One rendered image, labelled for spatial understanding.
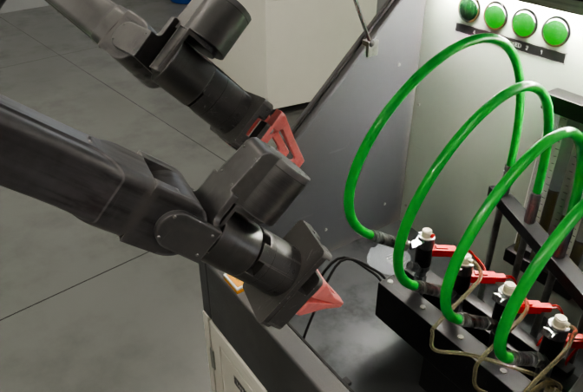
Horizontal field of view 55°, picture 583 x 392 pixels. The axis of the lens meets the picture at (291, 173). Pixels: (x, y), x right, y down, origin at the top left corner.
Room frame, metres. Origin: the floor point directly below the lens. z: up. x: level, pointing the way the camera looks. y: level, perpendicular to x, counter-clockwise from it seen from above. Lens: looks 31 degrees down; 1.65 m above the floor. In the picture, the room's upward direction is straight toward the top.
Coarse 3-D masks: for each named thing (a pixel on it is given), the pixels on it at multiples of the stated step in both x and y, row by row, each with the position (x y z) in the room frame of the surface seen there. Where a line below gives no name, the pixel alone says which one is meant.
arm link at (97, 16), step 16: (48, 0) 0.79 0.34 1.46; (64, 0) 0.76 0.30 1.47; (80, 0) 0.75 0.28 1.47; (96, 0) 0.73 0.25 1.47; (64, 16) 0.76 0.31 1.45; (80, 16) 0.72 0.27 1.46; (96, 16) 0.70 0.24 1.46; (112, 16) 0.68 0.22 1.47; (128, 16) 0.67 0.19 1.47; (96, 32) 0.67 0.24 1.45; (112, 32) 0.66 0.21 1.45; (112, 48) 0.64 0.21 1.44; (128, 64) 0.62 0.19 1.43; (144, 80) 0.64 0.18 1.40
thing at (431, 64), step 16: (448, 48) 0.73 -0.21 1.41; (464, 48) 0.74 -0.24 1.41; (512, 48) 0.80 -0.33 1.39; (432, 64) 0.71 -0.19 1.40; (512, 64) 0.82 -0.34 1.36; (416, 80) 0.69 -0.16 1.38; (400, 96) 0.68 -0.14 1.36; (384, 112) 0.67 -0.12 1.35; (368, 144) 0.65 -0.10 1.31; (512, 144) 0.85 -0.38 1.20; (512, 160) 0.85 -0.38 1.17; (352, 176) 0.64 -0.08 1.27; (352, 192) 0.63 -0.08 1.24; (352, 208) 0.64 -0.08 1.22; (352, 224) 0.64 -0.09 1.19
